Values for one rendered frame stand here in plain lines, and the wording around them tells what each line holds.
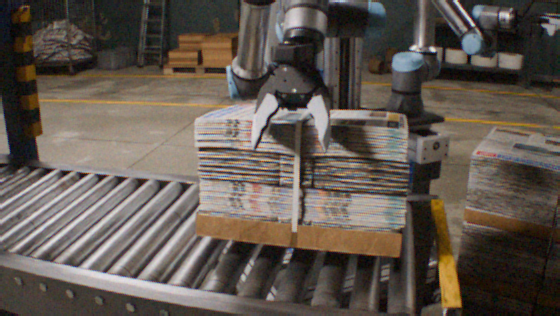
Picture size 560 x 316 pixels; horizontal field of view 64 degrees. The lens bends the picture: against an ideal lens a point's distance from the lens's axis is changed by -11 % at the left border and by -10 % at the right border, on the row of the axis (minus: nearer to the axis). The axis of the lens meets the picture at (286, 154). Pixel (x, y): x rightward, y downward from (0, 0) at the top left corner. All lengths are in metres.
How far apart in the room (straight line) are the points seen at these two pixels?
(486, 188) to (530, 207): 0.15
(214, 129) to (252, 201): 0.14
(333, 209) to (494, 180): 0.77
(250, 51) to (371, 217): 0.78
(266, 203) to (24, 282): 0.50
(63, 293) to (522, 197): 1.23
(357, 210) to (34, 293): 0.64
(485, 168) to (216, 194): 0.88
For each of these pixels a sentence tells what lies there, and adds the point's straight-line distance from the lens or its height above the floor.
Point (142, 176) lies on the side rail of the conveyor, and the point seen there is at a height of 0.80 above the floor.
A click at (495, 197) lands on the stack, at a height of 0.70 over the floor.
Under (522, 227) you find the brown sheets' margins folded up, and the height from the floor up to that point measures 0.63.
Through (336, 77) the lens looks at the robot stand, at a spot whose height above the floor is 0.97.
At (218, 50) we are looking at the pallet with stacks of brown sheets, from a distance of 7.37.
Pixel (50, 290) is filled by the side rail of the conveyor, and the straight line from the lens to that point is 0.99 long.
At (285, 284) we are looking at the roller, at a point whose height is 0.80.
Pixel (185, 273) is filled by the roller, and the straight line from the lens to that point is 0.92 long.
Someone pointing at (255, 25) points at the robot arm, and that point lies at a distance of 1.42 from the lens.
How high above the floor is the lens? 1.29
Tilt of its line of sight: 19 degrees down
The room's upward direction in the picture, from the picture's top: straight up
